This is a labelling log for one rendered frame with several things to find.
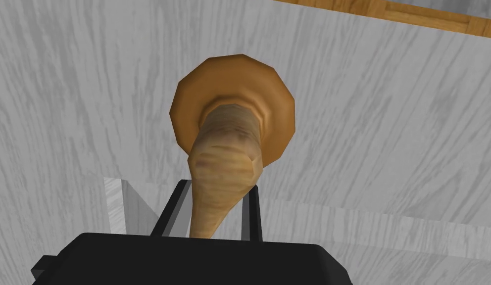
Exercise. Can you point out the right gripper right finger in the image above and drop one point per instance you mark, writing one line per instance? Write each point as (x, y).
(251, 219)

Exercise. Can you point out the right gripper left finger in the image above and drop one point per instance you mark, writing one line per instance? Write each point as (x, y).
(175, 213)

